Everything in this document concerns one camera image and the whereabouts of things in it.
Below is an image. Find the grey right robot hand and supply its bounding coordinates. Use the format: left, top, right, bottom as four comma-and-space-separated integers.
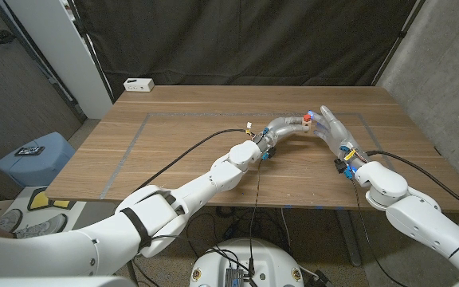
307, 104, 370, 165

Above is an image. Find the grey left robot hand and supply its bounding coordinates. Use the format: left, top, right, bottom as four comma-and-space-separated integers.
253, 116, 311, 159

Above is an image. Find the black backdrop curtain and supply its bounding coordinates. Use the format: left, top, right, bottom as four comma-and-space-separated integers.
69, 0, 428, 101

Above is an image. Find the grey table leg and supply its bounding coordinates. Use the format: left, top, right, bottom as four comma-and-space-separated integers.
335, 209, 363, 267

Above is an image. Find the black backdrop stand pole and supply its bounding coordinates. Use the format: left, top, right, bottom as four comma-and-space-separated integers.
371, 0, 428, 87
66, 0, 116, 104

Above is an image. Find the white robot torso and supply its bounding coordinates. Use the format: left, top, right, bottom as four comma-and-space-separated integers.
189, 238, 305, 287

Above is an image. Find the black plug beside torso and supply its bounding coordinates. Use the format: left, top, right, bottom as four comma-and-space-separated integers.
312, 269, 332, 287

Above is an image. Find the white power strip box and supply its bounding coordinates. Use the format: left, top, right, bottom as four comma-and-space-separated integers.
123, 77, 155, 92

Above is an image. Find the blue plastic stool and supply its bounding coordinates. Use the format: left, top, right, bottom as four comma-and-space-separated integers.
0, 132, 77, 188

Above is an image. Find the white board yellow black marking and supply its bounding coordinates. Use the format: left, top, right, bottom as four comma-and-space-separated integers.
16, 185, 89, 218

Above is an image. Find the black smartphone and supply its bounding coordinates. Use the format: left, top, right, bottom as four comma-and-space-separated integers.
14, 145, 46, 157

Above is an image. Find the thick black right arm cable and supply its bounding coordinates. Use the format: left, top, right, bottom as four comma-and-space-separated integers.
367, 150, 459, 221

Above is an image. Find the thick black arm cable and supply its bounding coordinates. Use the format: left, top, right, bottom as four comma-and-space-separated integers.
133, 128, 253, 193
367, 150, 459, 221

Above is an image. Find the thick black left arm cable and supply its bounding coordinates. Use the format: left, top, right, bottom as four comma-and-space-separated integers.
133, 128, 253, 193

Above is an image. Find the thin black left wrist wire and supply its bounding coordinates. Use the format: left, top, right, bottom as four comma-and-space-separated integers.
248, 159, 263, 276

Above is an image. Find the thin black wrist wire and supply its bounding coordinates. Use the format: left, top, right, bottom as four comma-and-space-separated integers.
248, 159, 263, 276
351, 178, 410, 287

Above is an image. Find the thin black right wrist wire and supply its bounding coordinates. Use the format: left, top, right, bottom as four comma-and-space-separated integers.
351, 178, 410, 287

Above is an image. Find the black floor cable tangle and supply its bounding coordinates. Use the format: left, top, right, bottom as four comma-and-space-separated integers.
185, 206, 290, 256

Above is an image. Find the white floor cable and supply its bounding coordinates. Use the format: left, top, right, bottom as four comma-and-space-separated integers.
280, 207, 292, 250

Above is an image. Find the black metal rail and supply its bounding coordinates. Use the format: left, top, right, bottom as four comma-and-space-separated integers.
0, 0, 87, 123

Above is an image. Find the white wall panel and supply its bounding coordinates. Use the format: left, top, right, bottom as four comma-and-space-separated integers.
4, 0, 113, 120

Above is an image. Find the black door handle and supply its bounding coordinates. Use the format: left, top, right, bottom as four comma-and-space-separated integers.
0, 29, 18, 45

